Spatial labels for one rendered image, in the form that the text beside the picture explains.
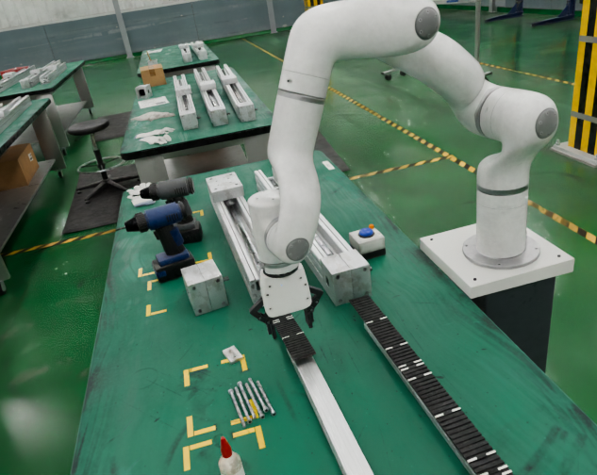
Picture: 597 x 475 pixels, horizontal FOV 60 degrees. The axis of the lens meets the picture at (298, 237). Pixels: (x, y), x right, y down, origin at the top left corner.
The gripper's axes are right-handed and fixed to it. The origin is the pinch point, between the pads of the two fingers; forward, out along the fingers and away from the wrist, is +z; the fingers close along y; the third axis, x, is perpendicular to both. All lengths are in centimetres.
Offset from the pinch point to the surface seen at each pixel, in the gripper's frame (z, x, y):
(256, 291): 1.5, 19.9, -3.8
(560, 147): 79, 227, 275
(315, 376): 3.4, -13.9, 0.7
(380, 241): 1.6, 27.9, 34.6
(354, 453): 3.4, -34.3, 0.8
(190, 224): 0, 68, -15
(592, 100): 40, 207, 281
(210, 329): 6.5, 16.5, -17.1
